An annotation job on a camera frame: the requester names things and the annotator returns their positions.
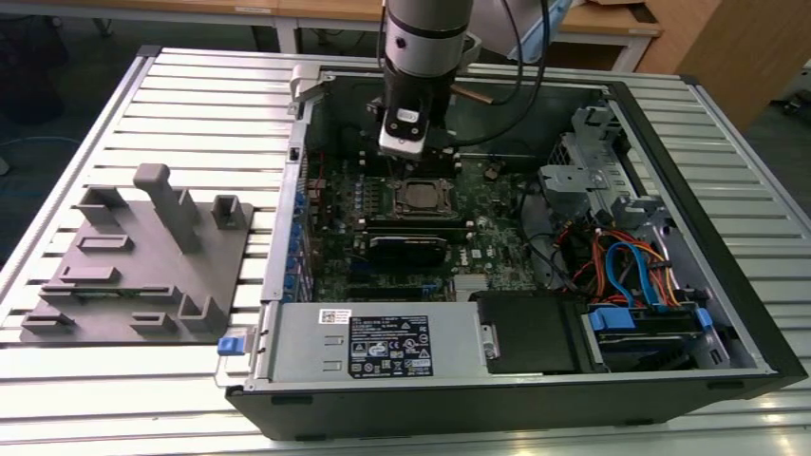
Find grey case release latch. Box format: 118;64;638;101
290;65;331;115

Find copper cable fitting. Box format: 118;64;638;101
451;84;495;105

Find metal socket cover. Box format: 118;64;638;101
394;178;461;219

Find silver power supply unit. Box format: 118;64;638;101
250;301;494;381

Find wooden cabinet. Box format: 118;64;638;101
633;0;811;139

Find CPU socket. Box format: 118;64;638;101
391;176;462;220

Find orange power wires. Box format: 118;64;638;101
570;227;693;310

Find green motherboard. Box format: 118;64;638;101
303;151;559;303

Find black RAM slot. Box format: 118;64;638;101
358;161;465;176
366;224;475;238
366;216;475;227

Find blue data wire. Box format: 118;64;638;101
605;241;667;310

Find silver CPU plate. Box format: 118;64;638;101
406;184;443;208

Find black plastic drive cover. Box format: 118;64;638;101
471;290;601;374

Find hard disk in blue carrier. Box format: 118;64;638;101
586;303;713;374

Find grey parts rack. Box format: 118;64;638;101
18;162;257;344

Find silver metal drive cage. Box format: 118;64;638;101
538;106;673;229

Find silver chipset heatsink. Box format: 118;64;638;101
453;274;494;292

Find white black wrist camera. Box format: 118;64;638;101
378;106;434;162

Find black PC case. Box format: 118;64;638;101
214;64;807;443

